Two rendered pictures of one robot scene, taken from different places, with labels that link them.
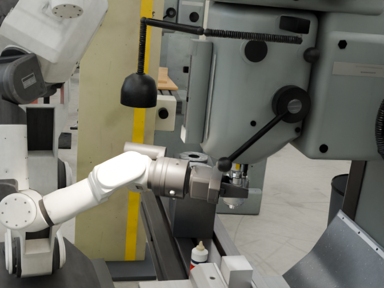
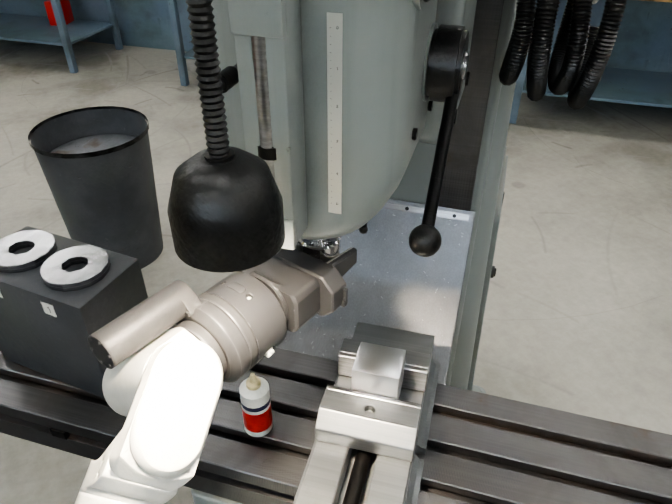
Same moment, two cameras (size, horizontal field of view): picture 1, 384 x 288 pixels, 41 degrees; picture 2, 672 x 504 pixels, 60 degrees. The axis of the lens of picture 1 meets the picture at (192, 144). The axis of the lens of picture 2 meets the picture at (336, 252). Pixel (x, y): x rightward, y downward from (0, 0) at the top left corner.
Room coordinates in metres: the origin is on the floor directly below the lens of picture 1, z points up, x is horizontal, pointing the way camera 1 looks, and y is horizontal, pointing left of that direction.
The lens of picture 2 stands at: (0.77, 0.35, 1.64)
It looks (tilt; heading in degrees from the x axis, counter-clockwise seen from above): 36 degrees down; 300
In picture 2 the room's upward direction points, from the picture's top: straight up
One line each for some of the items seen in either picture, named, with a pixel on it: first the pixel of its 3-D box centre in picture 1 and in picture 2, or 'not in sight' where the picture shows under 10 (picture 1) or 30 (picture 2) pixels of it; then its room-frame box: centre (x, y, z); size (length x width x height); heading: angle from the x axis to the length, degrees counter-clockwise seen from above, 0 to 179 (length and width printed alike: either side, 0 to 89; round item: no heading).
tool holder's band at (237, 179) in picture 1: (236, 176); (319, 239); (1.06, -0.11, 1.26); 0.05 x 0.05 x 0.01
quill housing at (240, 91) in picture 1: (251, 83); (318, 52); (1.06, -0.11, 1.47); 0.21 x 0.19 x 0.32; 14
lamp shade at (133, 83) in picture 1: (139, 88); (225, 198); (0.99, 0.11, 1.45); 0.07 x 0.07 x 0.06
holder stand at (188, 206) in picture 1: (192, 192); (66, 308); (1.46, -0.02, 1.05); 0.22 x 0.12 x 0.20; 7
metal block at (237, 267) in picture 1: (235, 274); (378, 375); (0.98, -0.12, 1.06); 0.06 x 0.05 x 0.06; 15
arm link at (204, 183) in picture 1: (194, 182); (267, 301); (1.07, -0.01, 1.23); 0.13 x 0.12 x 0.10; 174
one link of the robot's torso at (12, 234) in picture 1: (34, 248); not in sight; (1.65, 0.54, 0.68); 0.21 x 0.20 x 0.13; 22
